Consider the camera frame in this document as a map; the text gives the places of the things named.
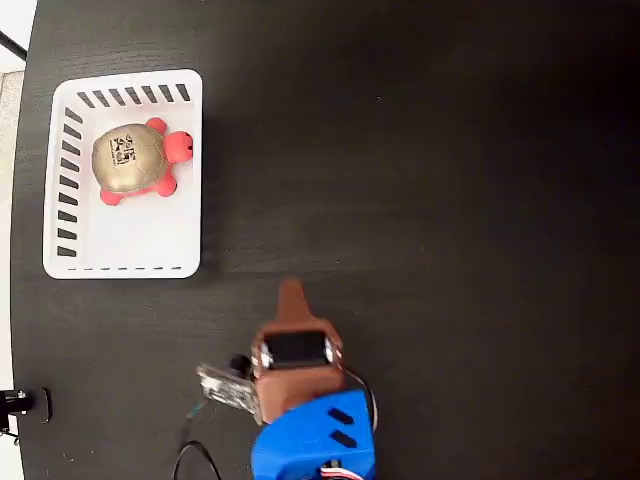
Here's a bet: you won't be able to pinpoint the black rod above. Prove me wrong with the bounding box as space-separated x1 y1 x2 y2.
0 29 29 59

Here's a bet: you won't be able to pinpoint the white plastic basket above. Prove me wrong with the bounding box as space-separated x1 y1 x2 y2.
42 68 204 280

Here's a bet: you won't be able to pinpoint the white and red servo wires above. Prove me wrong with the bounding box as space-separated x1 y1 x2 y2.
319 459 364 480

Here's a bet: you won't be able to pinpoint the black table clamp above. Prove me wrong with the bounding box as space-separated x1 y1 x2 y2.
0 387 53 424

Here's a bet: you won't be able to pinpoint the black camera cable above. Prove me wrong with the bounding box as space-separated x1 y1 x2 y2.
182 368 380 444

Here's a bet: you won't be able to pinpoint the pink turtle toy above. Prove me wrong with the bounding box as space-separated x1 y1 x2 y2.
90 117 195 206

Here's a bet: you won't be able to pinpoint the bare camera circuit board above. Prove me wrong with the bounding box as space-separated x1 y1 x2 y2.
196 353 261 416

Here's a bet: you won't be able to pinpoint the black cable loop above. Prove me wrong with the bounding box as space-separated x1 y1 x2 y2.
173 439 224 480

